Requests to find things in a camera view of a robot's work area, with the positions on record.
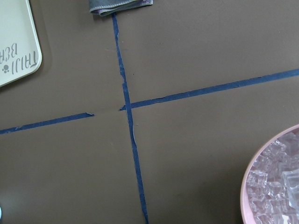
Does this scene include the clear ice cube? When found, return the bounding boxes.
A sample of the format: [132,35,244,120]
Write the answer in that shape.
[282,169,299,210]

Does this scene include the pink bowl of ice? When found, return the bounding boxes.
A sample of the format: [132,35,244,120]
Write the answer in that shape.
[240,125,299,224]

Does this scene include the grey folded cloth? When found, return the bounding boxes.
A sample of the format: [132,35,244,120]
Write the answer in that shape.
[89,0,153,17]

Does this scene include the cream bear tray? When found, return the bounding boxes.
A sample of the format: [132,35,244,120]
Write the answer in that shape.
[0,0,42,86]

